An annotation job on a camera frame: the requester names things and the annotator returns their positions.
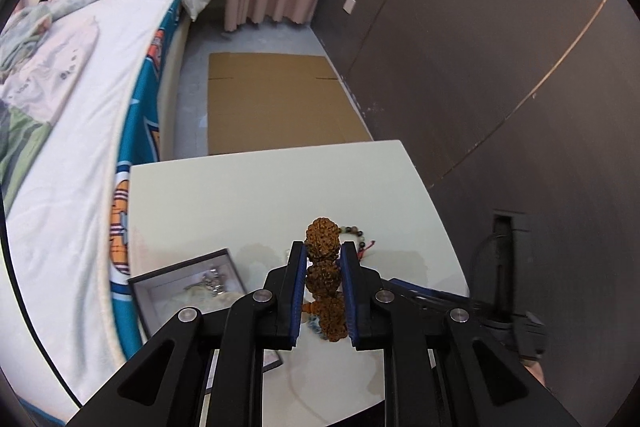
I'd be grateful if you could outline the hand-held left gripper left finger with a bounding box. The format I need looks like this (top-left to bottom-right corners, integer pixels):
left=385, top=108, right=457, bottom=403
left=65, top=241, right=308, bottom=427

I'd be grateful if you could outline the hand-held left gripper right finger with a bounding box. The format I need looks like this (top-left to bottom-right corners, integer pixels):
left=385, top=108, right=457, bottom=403
left=340, top=241, right=581, bottom=427

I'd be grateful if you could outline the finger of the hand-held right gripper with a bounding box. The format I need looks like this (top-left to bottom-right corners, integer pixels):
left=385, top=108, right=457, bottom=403
left=387, top=277, right=473, bottom=308

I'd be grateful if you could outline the dark bead bracelet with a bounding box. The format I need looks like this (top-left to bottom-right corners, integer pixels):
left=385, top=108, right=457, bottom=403
left=340, top=224, right=378, bottom=258

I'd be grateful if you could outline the brown knobbly bead bracelet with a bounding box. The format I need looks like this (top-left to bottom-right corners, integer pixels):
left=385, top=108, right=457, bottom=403
left=299, top=217, right=351, bottom=343

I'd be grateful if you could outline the black jewelry box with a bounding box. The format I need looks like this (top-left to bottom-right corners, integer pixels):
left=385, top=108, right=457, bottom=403
left=127, top=248, right=283, bottom=373

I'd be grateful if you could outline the person's right forearm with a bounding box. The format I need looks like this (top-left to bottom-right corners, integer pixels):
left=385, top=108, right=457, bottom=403
left=521, top=356, right=547, bottom=390

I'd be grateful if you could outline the white table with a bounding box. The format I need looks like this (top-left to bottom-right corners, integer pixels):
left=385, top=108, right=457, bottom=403
left=129, top=140, right=471, bottom=427

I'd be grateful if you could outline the flattened cardboard sheet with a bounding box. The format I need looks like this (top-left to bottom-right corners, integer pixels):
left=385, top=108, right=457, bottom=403
left=207, top=52, right=375, bottom=156

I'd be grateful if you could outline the teal printed bed sheet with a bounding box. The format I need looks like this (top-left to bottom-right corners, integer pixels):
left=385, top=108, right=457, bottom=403
left=102, top=0, right=182, bottom=365

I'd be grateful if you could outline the bed with white sheet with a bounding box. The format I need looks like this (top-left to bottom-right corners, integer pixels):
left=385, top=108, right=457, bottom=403
left=157, top=14, right=193, bottom=158
left=0, top=0, right=181, bottom=423

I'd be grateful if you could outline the green striped cloth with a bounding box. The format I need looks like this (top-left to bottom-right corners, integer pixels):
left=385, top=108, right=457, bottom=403
left=0, top=104, right=53, bottom=208

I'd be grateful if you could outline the pale printed cloth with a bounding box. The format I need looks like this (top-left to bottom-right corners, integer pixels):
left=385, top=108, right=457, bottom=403
left=0, top=2, right=101, bottom=128

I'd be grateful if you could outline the grey blue crumpled cloth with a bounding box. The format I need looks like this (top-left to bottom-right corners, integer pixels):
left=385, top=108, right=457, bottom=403
left=0, top=0, right=68, bottom=63

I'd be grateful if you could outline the silver necklace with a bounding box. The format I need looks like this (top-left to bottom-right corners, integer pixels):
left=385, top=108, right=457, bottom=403
left=184, top=268, right=232, bottom=299

